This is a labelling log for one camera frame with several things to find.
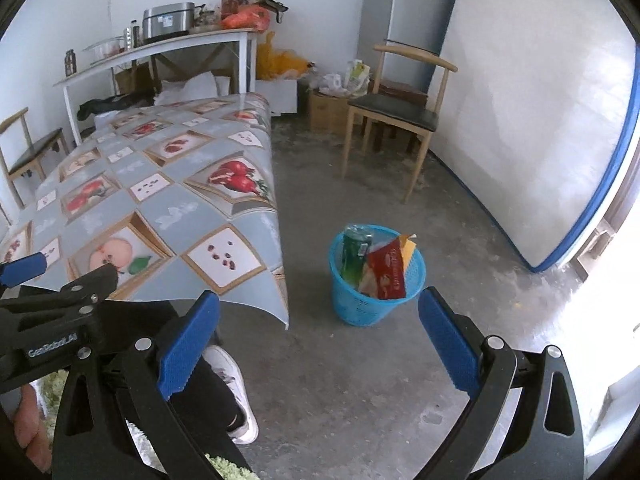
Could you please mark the person's leg black pants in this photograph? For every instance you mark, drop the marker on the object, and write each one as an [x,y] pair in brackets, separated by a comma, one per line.
[212,390]

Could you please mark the silver rice cooker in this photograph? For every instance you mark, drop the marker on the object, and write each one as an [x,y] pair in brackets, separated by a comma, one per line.
[167,20]

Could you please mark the white sneaker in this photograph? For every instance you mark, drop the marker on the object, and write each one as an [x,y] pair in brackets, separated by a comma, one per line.
[235,375]

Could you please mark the brown cardboard box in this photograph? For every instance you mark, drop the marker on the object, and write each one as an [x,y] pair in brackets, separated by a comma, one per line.
[325,110]

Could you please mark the black cloth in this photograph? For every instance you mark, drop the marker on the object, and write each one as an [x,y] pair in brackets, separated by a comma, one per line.
[115,104]

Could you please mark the person's left hand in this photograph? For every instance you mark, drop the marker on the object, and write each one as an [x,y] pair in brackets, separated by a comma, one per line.
[30,425]

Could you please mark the green drink can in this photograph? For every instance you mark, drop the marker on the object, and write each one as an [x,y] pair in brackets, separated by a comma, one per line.
[352,260]

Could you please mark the white plastic bags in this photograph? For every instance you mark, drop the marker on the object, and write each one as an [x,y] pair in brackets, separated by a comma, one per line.
[332,82]

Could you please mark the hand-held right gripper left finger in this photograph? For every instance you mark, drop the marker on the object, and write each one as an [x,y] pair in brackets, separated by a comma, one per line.
[187,345]

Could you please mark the clear plastic container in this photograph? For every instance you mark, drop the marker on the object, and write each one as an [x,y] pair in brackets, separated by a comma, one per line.
[206,17]

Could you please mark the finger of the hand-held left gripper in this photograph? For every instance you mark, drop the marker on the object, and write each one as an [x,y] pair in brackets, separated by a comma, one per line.
[90,282]
[22,267]

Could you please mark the fruit print tablecloth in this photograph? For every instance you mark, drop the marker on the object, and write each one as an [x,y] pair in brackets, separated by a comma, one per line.
[175,185]

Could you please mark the orange plastic bag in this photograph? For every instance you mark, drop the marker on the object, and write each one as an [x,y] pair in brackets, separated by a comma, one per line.
[245,19]

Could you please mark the black pan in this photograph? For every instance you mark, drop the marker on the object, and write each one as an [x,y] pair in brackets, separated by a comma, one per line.
[275,5]

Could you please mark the brown packets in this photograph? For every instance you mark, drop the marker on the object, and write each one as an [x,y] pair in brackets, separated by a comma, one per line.
[235,2]

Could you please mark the clear glass bowl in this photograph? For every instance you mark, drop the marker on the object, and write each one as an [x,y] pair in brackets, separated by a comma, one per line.
[105,49]

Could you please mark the wooden chair dark seat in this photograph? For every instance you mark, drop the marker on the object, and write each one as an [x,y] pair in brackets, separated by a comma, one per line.
[37,147]
[395,110]

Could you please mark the yellow plastic bag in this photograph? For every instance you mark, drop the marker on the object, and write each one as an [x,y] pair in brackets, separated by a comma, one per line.
[280,62]

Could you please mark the white bag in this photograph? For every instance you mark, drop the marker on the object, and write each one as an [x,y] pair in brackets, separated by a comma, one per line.
[190,89]

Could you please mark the blue plastic basket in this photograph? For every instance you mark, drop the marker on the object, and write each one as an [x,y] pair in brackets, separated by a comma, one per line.
[370,310]

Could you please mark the white mattress blue edge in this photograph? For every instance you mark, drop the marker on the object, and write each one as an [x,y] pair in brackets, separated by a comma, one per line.
[525,110]

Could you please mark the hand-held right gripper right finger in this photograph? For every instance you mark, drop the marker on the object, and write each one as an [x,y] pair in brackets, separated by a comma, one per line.
[450,345]

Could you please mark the grey refrigerator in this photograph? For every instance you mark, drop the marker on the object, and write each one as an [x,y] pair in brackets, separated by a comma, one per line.
[400,5]

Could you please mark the white desk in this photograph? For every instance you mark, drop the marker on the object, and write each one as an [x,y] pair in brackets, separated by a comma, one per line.
[165,47]

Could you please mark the red snack bag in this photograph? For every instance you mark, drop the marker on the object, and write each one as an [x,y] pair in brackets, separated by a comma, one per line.
[387,270]

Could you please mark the small dark jar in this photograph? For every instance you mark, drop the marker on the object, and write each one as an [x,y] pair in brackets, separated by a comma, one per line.
[70,62]

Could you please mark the dark brown wooden stool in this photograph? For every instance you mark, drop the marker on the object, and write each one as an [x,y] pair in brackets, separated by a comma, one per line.
[400,91]

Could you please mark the white green packet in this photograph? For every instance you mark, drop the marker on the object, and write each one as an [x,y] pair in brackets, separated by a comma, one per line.
[357,77]

